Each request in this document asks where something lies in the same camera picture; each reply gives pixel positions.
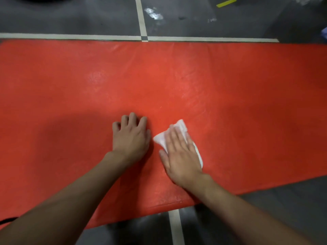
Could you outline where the person's left hand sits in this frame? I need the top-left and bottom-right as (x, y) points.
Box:
(112, 112), (152, 166)

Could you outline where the person's right hand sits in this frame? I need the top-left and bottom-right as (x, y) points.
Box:
(159, 125), (214, 196)

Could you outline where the white wet wipe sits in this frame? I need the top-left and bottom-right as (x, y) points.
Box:
(153, 119), (204, 169)

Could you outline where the red mat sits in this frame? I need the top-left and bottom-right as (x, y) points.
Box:
(0, 39), (327, 230)

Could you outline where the person's left forearm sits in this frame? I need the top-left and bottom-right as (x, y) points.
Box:
(0, 151), (131, 245)

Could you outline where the person's right forearm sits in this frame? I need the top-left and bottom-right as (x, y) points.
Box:
(195, 175), (317, 245)

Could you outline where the yellow tape strip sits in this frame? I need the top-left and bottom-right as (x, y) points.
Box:
(216, 0), (237, 9)

